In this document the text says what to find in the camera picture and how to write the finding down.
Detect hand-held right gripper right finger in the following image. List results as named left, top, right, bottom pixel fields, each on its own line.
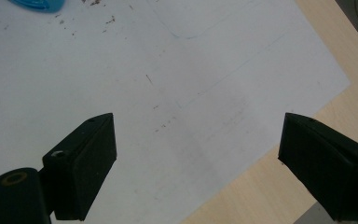
left=278, top=112, right=358, bottom=222

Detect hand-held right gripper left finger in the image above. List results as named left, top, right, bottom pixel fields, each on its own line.
left=40, top=112, right=117, bottom=222

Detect blue bottle with white cap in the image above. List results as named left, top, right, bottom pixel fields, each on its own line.
left=7, top=0, right=66, bottom=14

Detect white paper sheet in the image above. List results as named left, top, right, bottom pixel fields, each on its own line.
left=0, top=0, right=351, bottom=224

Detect scattered brown crumbs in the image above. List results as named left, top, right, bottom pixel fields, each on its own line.
left=3, top=0, right=176, bottom=133

